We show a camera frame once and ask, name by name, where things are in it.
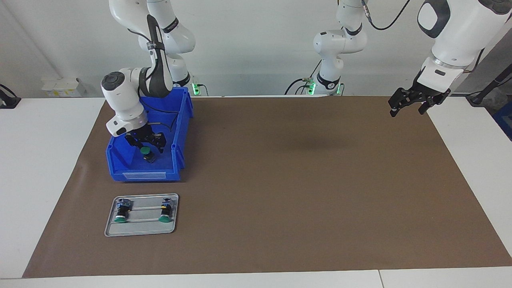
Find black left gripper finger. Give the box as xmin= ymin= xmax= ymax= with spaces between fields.
xmin=388 ymin=88 xmax=412 ymax=118
xmin=418 ymin=90 xmax=452 ymax=116

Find green push button blue base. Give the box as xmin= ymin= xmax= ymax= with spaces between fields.
xmin=114 ymin=198 xmax=133 ymax=224

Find blue plastic storage bin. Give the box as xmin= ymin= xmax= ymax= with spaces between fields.
xmin=106 ymin=87 xmax=194 ymax=183

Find black stand pole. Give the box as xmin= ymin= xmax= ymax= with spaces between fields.
xmin=466 ymin=64 xmax=512 ymax=106

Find blue crate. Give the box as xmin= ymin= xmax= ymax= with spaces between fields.
xmin=493 ymin=100 xmax=512 ymax=141

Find silver metal tray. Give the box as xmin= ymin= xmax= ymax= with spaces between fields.
xmin=104 ymin=194 xmax=179 ymax=237

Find brown table mat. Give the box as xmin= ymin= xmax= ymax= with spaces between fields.
xmin=22 ymin=96 xmax=512 ymax=278

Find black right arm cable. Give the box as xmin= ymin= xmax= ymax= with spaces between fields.
xmin=138 ymin=16 xmax=178 ymax=133

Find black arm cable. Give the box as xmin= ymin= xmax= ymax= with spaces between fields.
xmin=138 ymin=16 xmax=178 ymax=133
xmin=358 ymin=0 xmax=512 ymax=74

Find black right base cables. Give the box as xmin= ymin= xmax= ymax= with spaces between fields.
xmin=188 ymin=76 xmax=209 ymax=96

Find black base cables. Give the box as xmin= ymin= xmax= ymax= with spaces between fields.
xmin=188 ymin=76 xmax=209 ymax=96
xmin=285 ymin=60 xmax=324 ymax=96

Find green push button yellow ring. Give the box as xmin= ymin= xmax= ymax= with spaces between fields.
xmin=158 ymin=198 xmax=174 ymax=223

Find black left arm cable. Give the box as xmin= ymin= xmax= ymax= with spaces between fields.
xmin=358 ymin=0 xmax=512 ymax=74

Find white wall socket box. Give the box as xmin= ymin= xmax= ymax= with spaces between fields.
xmin=41 ymin=77 xmax=87 ymax=98

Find black left base cables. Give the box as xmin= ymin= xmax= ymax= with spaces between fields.
xmin=285 ymin=60 xmax=324 ymax=96

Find black clamp mount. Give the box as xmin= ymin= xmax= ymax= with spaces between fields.
xmin=0 ymin=84 xmax=21 ymax=109

